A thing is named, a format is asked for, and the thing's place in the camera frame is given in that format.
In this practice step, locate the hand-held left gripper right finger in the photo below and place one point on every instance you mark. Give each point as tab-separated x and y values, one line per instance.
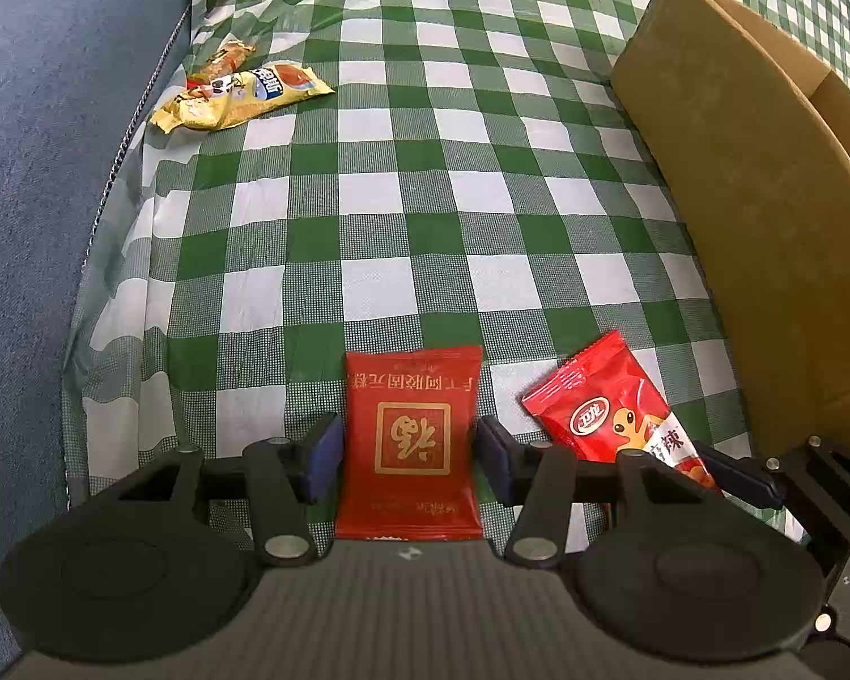
497	460

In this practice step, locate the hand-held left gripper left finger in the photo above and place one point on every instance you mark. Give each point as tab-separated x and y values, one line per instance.
324	457

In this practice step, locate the brown cardboard box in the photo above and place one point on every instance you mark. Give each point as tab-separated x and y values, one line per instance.
751	227

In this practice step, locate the green white checkered tablecloth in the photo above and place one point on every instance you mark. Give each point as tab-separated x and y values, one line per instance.
432	191

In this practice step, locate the yellow snack packet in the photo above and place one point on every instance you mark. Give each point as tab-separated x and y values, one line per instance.
255	95

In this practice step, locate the red cartoon snack packet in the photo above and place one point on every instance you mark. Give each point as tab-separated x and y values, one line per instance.
595	397

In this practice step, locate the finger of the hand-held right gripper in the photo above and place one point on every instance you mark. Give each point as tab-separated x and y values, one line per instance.
744	478

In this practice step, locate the small orange snack packet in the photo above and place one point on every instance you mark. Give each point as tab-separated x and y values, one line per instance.
223	60

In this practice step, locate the red square snack packet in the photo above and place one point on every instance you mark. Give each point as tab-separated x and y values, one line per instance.
411	439

